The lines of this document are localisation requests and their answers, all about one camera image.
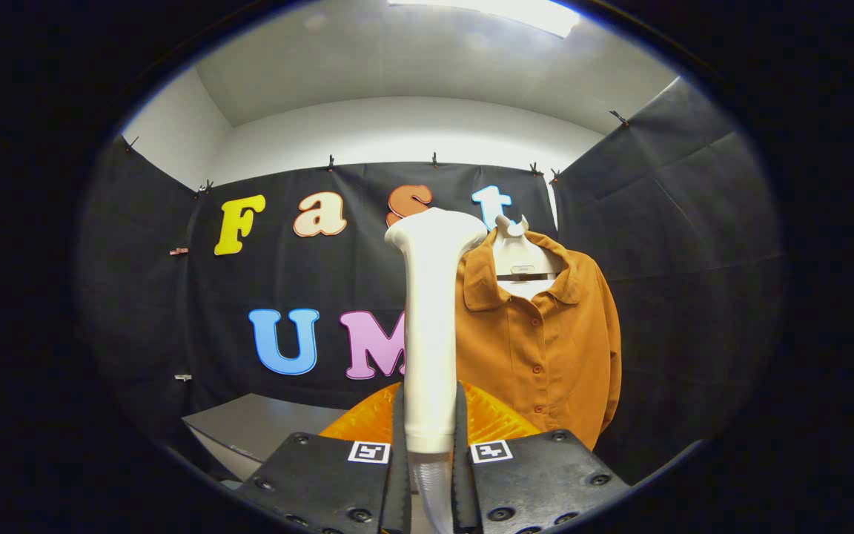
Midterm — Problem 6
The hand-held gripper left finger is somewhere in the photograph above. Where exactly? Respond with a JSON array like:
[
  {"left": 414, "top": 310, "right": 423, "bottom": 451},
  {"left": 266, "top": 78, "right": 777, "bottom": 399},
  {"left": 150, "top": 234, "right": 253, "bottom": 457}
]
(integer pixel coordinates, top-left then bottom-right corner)
[{"left": 236, "top": 380, "right": 413, "bottom": 534}]

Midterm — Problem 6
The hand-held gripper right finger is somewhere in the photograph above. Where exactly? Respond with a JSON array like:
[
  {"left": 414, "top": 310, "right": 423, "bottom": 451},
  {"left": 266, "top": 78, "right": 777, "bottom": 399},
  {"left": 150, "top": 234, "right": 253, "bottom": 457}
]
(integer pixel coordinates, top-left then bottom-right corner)
[{"left": 451, "top": 380, "right": 632, "bottom": 534}]

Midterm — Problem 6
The orange button-up shirt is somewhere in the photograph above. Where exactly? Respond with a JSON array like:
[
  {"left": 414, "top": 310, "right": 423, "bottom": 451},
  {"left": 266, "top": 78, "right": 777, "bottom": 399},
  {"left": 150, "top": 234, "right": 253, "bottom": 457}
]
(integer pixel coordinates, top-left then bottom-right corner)
[{"left": 454, "top": 228, "right": 622, "bottom": 451}]

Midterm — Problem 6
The white garment steamer head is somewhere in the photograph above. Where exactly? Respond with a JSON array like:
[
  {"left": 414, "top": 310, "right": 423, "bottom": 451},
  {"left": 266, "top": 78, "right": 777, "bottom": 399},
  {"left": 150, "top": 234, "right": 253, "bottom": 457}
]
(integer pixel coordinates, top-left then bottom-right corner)
[{"left": 385, "top": 208, "right": 489, "bottom": 455}]

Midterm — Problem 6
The grey cabinet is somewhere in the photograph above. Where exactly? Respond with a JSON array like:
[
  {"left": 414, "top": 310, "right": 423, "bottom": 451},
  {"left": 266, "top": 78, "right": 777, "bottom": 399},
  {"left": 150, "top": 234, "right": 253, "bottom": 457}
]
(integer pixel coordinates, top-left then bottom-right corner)
[{"left": 182, "top": 393, "right": 350, "bottom": 483}]

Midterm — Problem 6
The black backdrop cloth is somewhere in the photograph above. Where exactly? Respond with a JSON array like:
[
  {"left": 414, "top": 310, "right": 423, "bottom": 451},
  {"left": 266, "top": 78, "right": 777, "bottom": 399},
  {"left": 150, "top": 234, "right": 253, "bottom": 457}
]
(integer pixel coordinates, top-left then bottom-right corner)
[{"left": 77, "top": 78, "right": 784, "bottom": 487}]

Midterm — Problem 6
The white mannequin torso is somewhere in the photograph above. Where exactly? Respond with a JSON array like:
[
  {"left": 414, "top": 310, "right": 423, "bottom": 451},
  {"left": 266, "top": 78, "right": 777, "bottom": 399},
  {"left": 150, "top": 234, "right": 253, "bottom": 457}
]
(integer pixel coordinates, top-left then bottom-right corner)
[{"left": 490, "top": 215, "right": 565, "bottom": 301}]

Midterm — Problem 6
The row of black clips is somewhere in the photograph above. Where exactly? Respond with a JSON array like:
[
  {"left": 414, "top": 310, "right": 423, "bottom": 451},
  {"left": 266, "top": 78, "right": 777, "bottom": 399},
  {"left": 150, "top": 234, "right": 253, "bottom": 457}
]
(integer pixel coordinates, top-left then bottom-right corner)
[{"left": 123, "top": 109, "right": 629, "bottom": 195}]

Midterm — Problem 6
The long ceiling light panel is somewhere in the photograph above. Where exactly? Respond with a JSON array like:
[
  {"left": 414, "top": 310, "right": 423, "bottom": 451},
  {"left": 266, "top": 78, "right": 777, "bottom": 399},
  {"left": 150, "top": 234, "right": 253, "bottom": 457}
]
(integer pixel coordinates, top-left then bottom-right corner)
[{"left": 386, "top": 0, "right": 582, "bottom": 38}]

